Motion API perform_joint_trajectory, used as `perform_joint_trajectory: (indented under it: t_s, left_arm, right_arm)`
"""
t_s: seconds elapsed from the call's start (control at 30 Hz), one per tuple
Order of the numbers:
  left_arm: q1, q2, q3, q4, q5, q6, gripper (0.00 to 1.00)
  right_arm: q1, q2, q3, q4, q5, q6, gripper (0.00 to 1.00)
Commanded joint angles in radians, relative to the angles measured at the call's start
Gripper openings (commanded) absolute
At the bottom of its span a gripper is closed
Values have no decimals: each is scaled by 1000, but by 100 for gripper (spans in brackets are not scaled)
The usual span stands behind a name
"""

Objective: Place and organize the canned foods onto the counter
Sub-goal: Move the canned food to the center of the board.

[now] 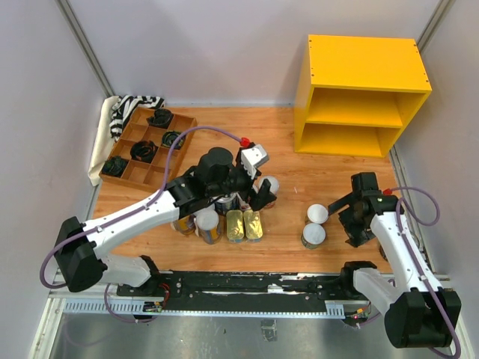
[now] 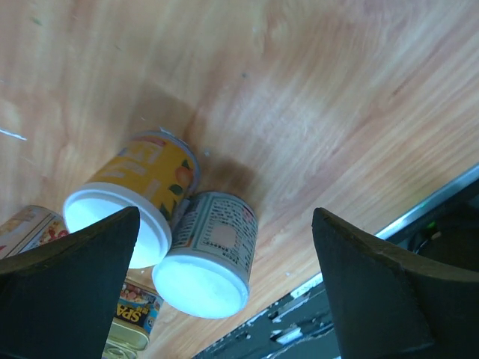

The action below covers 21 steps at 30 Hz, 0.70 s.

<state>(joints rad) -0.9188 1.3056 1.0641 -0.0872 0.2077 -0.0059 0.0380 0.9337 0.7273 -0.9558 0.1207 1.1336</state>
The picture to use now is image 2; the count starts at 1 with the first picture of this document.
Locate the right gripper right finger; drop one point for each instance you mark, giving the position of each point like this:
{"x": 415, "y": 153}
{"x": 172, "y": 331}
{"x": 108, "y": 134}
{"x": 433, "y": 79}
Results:
{"x": 388, "y": 302}

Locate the white lid can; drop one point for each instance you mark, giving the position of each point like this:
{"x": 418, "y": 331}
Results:
{"x": 155, "y": 172}
{"x": 206, "y": 273}

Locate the blue can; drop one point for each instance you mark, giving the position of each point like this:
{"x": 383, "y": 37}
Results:
{"x": 30, "y": 228}

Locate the gold rectangular tin right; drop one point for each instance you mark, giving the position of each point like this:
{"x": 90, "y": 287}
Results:
{"x": 136, "y": 312}

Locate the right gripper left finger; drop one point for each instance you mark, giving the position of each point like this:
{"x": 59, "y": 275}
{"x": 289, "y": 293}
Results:
{"x": 59, "y": 300}

